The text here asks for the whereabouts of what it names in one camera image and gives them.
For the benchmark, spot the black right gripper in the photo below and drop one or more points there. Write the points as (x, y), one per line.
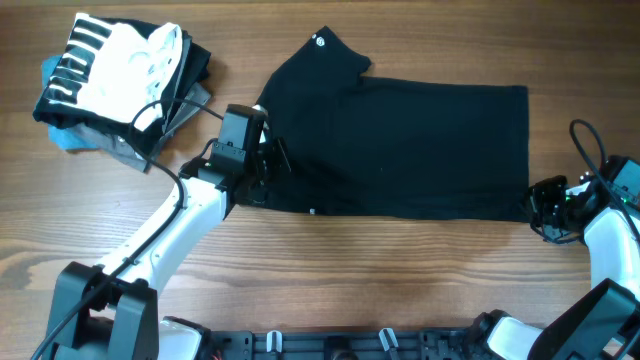
(537, 193)

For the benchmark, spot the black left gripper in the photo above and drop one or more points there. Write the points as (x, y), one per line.
(277, 146)

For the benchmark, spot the black t-shirt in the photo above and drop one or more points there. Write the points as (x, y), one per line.
(359, 145)

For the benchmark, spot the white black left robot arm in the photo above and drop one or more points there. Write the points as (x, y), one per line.
(110, 310)

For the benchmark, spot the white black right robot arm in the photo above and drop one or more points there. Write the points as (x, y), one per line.
(602, 213)

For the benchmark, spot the black folded garment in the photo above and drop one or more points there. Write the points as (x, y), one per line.
(62, 117)

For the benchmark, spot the blue folded garment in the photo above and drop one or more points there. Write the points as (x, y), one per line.
(70, 139)

